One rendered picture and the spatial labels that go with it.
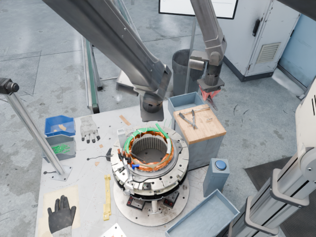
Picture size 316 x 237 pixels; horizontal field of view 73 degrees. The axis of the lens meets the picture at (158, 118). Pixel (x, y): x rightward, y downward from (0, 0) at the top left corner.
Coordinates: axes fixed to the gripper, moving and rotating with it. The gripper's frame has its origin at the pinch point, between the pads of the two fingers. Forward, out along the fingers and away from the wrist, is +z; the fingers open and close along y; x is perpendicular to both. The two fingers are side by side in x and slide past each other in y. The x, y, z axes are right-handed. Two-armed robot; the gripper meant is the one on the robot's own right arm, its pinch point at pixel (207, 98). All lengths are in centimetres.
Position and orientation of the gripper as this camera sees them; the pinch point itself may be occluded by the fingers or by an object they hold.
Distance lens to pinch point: 101.0
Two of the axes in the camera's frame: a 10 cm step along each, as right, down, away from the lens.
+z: 0.1, 6.8, 7.4
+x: 3.2, 7.0, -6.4
